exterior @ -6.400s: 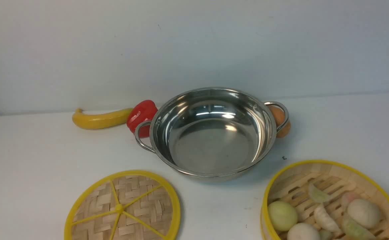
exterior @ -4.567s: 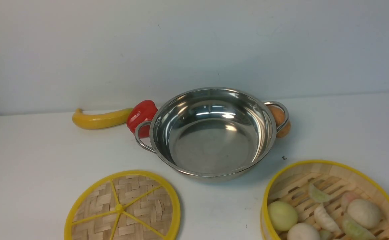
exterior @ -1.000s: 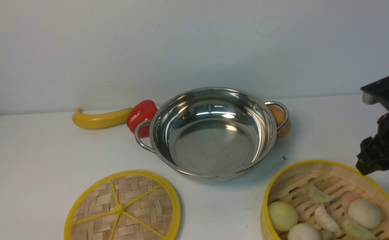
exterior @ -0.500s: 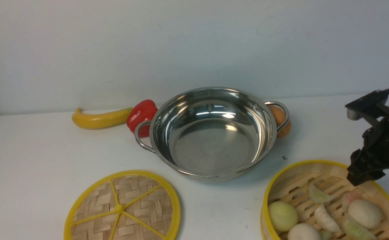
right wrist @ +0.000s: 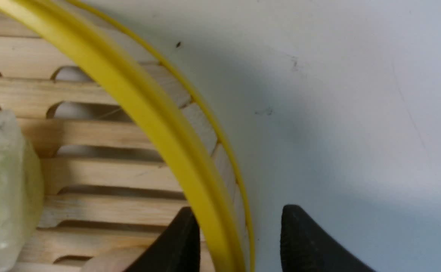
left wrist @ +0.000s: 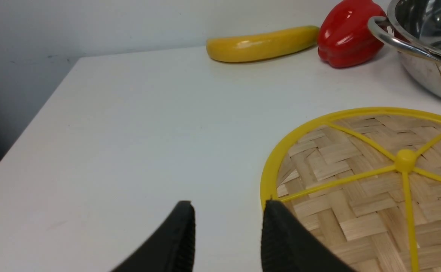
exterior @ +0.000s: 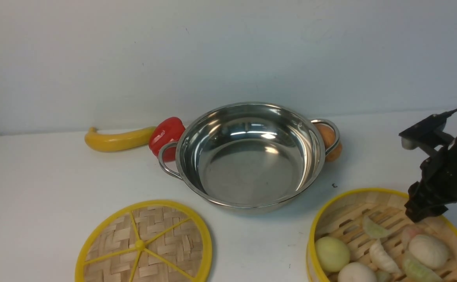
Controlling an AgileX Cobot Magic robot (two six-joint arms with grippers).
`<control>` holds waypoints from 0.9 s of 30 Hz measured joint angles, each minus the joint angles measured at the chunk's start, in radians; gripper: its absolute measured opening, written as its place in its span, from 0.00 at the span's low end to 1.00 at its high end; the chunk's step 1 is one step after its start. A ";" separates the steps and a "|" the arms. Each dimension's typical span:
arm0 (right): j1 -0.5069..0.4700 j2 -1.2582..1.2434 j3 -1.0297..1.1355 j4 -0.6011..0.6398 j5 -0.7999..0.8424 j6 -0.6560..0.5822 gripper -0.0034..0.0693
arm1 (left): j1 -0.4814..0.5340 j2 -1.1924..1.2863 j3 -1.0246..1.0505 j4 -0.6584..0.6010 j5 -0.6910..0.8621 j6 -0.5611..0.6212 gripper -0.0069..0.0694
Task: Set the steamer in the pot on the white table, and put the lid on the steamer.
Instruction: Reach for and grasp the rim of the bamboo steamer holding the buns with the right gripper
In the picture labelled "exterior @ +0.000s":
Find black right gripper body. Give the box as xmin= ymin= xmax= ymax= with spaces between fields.
xmin=405 ymin=146 xmax=457 ymax=223

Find bamboo steamer basket yellow rim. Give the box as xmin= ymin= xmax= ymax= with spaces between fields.
xmin=307 ymin=188 xmax=457 ymax=282

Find woven bamboo steamer lid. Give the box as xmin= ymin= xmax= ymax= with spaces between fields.
xmin=74 ymin=200 xmax=213 ymax=282

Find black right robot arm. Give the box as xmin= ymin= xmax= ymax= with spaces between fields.
xmin=399 ymin=110 xmax=457 ymax=223

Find stainless steel pot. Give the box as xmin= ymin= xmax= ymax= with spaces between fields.
xmin=158 ymin=102 xmax=340 ymax=213

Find beige round bun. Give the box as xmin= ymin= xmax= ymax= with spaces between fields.
xmin=408 ymin=234 xmax=451 ymax=270

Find pale green dumpling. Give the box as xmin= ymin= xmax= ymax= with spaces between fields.
xmin=361 ymin=215 xmax=392 ymax=239

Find white round bun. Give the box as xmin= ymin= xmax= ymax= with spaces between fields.
xmin=337 ymin=262 xmax=377 ymax=282

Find yellow round bun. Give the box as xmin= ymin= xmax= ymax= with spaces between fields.
xmin=315 ymin=236 xmax=350 ymax=272

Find red bell pepper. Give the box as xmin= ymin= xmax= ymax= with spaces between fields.
xmin=148 ymin=117 xmax=185 ymax=157

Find yellow banana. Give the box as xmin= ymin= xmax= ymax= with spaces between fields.
xmin=84 ymin=127 xmax=155 ymax=152

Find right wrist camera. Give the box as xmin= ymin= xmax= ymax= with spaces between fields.
xmin=399 ymin=112 xmax=454 ymax=154

